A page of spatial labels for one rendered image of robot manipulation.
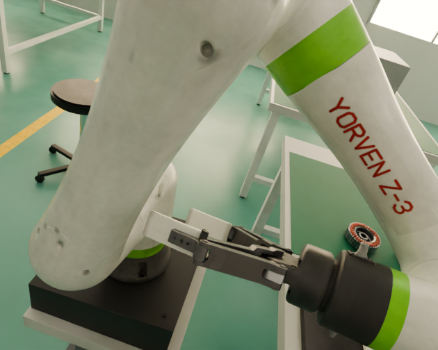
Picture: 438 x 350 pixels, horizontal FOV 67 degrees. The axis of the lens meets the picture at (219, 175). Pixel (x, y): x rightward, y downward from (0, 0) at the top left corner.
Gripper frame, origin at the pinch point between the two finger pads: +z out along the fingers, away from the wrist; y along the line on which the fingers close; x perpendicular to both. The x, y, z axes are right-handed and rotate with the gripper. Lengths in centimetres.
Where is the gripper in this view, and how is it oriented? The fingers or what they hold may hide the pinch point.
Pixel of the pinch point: (177, 222)
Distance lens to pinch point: 46.0
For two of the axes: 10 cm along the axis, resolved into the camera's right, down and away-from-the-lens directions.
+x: -3.3, 9.4, 0.2
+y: -2.6, -0.8, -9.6
